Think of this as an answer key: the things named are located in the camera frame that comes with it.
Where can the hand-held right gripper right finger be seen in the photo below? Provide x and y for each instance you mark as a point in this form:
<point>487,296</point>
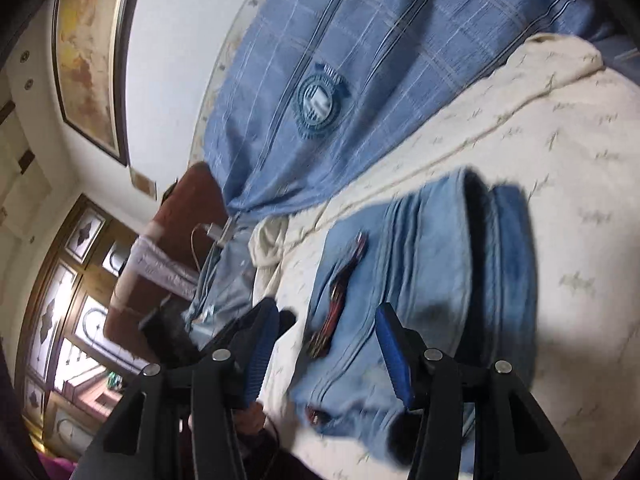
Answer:
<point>392,355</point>

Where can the wooden wardrobe with glass doors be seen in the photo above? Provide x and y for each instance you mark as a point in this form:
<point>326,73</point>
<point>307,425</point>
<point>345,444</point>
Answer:
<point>60,310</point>

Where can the blue plaid quilt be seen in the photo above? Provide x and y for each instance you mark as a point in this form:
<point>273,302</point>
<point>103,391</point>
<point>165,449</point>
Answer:
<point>400,60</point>

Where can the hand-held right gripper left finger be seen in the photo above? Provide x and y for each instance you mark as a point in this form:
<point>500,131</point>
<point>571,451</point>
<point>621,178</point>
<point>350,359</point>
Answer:
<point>262,355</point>

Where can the person's left forearm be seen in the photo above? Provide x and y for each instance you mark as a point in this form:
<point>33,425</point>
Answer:
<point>251,417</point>

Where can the brown headboard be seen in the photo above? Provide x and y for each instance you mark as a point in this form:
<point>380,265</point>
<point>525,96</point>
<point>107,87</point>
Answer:
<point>185,200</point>

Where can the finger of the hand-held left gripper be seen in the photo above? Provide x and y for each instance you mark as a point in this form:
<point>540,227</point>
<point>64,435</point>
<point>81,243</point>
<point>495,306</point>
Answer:
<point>287,320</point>

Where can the blue denim pants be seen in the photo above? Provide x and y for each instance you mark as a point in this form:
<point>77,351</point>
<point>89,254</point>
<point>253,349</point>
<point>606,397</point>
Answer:
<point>440,270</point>

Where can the purple cloth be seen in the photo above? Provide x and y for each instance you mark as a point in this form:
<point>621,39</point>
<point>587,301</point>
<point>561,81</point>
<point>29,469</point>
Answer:
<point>57,467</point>

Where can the large framed wall picture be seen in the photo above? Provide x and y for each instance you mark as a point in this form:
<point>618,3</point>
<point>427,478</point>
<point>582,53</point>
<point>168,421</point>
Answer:
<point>85,60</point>

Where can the small framed wall picture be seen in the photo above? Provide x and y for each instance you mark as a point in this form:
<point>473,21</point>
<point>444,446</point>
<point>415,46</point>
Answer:
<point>144,182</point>

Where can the lavender cloth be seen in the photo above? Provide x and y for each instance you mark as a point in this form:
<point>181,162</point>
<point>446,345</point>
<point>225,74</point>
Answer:
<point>155,270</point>

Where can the white charger plug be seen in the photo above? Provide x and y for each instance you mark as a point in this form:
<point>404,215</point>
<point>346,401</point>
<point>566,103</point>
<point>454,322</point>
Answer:
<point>214,232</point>

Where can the cream leaf-print bedsheet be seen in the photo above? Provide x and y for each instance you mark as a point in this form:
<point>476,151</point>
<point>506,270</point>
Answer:
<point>575,160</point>

